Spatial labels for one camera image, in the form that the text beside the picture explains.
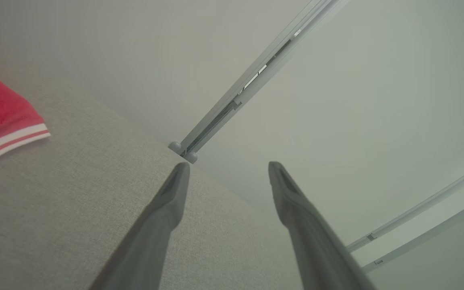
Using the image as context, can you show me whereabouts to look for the grey partition post round feet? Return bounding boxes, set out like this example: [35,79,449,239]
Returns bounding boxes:
[168,0,351,164]

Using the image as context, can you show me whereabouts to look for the grey fabric sofa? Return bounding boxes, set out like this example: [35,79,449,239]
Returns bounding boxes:
[0,77,305,290]

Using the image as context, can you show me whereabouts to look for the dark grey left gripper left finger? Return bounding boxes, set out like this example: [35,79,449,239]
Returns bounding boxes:
[89,162,191,290]

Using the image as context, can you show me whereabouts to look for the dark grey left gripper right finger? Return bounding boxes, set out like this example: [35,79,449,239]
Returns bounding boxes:
[268,162,377,290]

